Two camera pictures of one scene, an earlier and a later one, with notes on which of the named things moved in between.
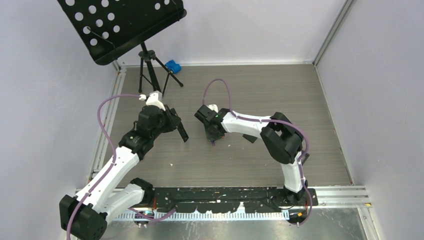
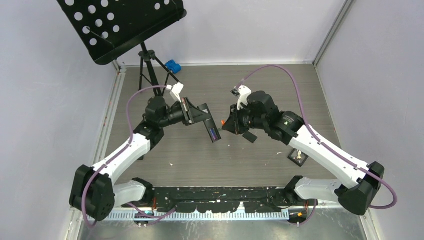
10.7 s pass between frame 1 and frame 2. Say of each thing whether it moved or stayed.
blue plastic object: stayed
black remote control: moved
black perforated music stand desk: stayed
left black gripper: moved
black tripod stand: stayed
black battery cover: stayed
